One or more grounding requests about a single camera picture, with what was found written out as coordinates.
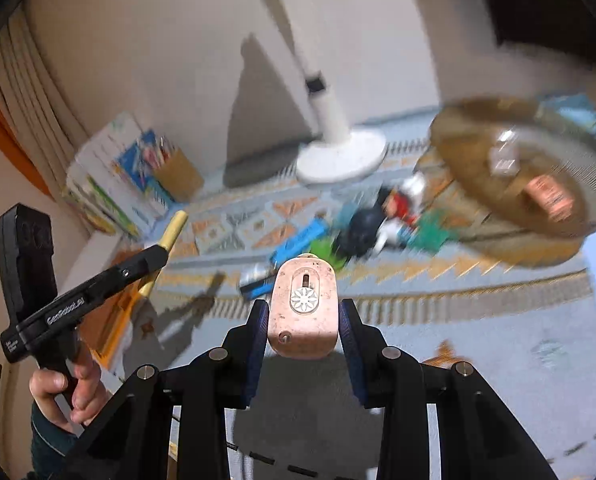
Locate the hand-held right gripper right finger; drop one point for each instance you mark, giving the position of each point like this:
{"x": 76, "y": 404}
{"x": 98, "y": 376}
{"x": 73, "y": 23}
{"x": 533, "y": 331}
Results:
{"x": 350, "y": 350}

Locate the red-clothed figure doll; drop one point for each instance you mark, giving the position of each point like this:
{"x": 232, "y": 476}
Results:
{"x": 400, "y": 207}

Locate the person's left forearm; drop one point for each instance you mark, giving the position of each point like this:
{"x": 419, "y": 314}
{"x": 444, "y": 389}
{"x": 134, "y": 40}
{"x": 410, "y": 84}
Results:
{"x": 47, "y": 445}

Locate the stack of booklets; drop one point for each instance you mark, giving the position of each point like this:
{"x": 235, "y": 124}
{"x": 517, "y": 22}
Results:
{"x": 102, "y": 175}

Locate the blue toy track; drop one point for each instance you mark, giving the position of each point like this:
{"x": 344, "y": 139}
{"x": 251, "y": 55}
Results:
{"x": 298, "y": 245}

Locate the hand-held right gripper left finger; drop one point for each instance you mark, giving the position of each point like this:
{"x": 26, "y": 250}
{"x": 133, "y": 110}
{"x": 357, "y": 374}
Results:
{"x": 258, "y": 350}

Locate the copper pink box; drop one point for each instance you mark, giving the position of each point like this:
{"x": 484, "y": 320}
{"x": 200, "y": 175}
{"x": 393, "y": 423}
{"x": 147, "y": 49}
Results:
{"x": 547, "y": 197}

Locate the green toy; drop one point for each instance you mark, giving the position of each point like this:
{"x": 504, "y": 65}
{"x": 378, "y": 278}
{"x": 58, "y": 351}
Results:
{"x": 328, "y": 252}

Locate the beige curtain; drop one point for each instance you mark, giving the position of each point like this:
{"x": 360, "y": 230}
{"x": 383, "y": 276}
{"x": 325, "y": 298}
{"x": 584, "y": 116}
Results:
{"x": 32, "y": 110}

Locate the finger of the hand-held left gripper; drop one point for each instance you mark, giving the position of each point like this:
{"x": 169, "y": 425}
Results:
{"x": 132, "y": 270}

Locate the amber ribbed glass bowl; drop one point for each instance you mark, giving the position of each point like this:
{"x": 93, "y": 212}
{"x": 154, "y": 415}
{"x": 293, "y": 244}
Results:
{"x": 478, "y": 160}

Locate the white fan stand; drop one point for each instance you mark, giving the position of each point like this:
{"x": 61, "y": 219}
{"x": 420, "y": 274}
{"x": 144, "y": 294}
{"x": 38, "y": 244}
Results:
{"x": 338, "y": 155}

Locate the person's left hand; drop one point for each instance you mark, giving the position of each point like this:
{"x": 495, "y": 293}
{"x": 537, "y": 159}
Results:
{"x": 85, "y": 380}

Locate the wooden pen holder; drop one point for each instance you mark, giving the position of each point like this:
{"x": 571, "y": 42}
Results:
{"x": 177, "y": 175}

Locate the patterned blue rug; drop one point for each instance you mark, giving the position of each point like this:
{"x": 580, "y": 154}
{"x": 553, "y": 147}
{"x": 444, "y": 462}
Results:
{"x": 478, "y": 320}

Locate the yellow stick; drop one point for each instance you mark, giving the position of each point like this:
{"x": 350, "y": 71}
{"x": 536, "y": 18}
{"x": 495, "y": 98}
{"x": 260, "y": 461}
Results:
{"x": 175, "y": 227}

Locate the dark wooden cabinet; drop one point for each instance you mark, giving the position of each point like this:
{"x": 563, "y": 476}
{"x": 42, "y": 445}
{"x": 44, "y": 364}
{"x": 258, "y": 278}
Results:
{"x": 553, "y": 5}

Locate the pink plastic case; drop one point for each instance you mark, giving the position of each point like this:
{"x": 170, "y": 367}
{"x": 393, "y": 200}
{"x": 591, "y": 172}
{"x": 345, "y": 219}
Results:
{"x": 304, "y": 305}

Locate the black toy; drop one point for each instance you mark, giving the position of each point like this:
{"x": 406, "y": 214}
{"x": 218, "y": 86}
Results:
{"x": 360, "y": 232}

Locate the orange book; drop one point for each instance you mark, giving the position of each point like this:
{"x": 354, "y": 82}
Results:
{"x": 115, "y": 325}

